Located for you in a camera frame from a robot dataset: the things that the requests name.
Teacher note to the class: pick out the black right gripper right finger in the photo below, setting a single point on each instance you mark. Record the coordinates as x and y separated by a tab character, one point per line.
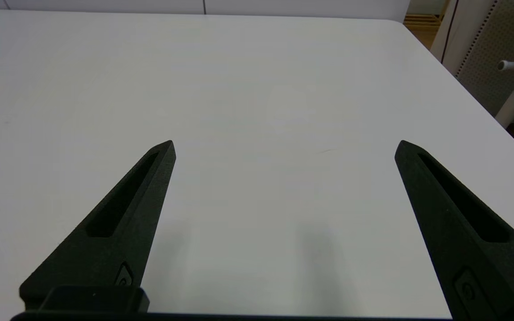
466	249

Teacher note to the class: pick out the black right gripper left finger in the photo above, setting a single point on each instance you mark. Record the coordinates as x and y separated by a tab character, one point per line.
118	249

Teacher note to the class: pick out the white perforated partition panel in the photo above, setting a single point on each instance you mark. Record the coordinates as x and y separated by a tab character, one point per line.
489	49

